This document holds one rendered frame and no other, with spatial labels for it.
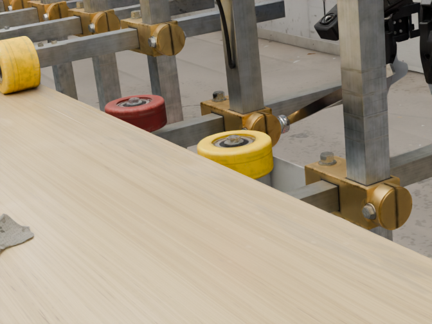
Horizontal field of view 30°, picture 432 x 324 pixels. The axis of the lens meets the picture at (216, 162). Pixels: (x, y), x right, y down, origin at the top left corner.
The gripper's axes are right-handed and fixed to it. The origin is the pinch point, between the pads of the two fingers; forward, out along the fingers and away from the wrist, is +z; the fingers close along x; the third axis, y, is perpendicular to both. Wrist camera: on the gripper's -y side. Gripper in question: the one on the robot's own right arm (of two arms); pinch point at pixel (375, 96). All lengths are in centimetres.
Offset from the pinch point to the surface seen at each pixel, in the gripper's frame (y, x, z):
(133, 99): -41.3, -0.5, -10.0
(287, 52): 239, 372, 90
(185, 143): -35.2, -1.5, -2.5
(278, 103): -19.5, -1.5, -4.1
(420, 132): 167, 167, 87
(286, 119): -22.8, -8.1, -3.8
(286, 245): -51, -49, -9
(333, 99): -20.4, -15.8, -7.4
